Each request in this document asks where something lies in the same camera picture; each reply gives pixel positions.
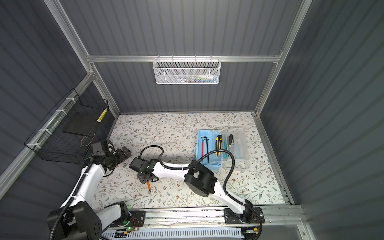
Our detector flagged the red handled hex key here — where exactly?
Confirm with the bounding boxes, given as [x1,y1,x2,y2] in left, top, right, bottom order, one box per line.
[201,139,205,157]

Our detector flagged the yellow black utility knife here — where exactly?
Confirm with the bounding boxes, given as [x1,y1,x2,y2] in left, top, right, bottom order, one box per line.
[215,135,223,158]

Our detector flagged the black yellow screwdriver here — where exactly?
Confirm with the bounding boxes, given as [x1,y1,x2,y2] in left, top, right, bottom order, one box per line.
[228,134,234,147]

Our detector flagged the clear tool box lid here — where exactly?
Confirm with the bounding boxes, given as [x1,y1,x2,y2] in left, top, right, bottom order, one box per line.
[221,128,250,171]

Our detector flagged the blue plastic tool box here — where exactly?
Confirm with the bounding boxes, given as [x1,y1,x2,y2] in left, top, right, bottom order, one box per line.
[196,130,224,171]

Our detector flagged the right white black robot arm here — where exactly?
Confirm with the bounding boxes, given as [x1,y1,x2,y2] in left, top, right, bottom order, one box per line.
[129,157,253,223]

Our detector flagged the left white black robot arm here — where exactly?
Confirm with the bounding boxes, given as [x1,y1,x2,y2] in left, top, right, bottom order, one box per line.
[47,140,132,240]

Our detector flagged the black foam pad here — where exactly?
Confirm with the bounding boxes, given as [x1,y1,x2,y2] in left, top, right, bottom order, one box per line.
[63,113,101,137]

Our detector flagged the markers in white basket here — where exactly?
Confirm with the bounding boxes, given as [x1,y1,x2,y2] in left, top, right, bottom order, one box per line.
[176,75,219,84]

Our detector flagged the right black corrugated cable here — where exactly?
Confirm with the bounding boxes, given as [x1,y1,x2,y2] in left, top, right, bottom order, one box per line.
[138,145,250,208]

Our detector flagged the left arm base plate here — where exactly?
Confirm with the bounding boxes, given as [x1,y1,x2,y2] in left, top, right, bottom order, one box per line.
[109,211,146,228]

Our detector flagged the black wire mesh basket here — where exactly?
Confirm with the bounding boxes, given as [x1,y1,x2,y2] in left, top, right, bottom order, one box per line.
[25,92,113,164]

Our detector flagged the white wire mesh basket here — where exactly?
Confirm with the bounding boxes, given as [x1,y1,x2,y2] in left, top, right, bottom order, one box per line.
[153,59,222,85]

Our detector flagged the white slotted cable duct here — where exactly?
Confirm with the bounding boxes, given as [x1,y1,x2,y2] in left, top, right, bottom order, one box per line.
[101,227,245,240]

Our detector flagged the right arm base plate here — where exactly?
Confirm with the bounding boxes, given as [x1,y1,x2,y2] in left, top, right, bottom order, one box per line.
[224,207,265,225]

